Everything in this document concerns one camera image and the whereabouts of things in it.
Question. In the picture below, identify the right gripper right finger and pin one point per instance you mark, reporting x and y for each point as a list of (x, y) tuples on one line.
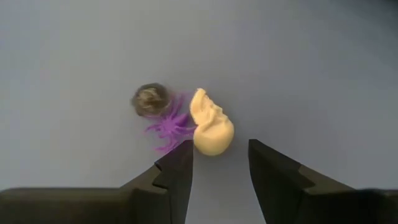
[(280, 186)]

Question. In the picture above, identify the purple plastic spider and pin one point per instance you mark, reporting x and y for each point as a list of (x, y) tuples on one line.
[(174, 126)]

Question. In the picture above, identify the cream plastic skull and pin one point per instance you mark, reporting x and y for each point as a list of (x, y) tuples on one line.
[(213, 130)]

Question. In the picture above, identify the translucent smoky plastic skull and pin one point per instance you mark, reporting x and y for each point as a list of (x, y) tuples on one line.
[(150, 99)]

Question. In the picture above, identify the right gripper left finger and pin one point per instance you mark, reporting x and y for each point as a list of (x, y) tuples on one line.
[(174, 186)]

